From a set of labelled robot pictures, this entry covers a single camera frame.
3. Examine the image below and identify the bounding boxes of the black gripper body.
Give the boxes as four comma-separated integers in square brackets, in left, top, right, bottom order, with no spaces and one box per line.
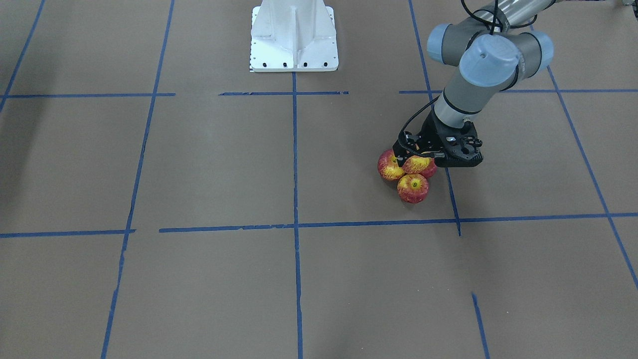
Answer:
[393,111,447,161]

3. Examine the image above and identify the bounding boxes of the lone red yellow apple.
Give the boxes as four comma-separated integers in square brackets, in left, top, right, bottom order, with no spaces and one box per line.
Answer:
[401,156,433,174]

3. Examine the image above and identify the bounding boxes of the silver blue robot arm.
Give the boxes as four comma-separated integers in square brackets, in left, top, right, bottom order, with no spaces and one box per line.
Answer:
[392,0,554,168]

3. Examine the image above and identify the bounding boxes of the front red yellow apple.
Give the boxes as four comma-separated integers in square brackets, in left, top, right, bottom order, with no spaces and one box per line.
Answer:
[396,174,429,204]

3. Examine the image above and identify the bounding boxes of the back red yellow apple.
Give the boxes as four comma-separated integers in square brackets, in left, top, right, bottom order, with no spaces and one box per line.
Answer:
[377,149,406,181]

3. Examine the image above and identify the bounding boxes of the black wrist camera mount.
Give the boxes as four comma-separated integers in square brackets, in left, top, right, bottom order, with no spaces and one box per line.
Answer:
[435,121,484,168]

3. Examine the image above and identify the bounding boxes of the black camera cable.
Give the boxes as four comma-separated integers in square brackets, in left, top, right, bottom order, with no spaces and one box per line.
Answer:
[399,95,442,145]

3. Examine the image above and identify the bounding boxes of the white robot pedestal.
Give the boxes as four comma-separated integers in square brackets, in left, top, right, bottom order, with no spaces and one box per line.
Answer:
[249,0,339,72]

